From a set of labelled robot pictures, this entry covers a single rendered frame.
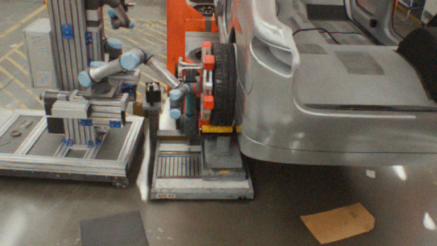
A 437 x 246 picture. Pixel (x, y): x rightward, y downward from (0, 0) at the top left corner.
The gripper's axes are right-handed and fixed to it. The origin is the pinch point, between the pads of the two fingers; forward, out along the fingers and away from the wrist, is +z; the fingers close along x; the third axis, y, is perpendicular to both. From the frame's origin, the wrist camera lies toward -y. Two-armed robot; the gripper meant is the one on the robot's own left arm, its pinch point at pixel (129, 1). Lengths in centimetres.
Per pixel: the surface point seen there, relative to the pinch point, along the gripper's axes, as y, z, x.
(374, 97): 0, -59, 230
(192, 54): 67, 77, 47
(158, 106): 71, -47, 59
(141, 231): 76, -188, 108
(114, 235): 78, -197, 94
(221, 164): 85, -83, 132
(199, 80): 20, -75, 100
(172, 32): 2, -38, 59
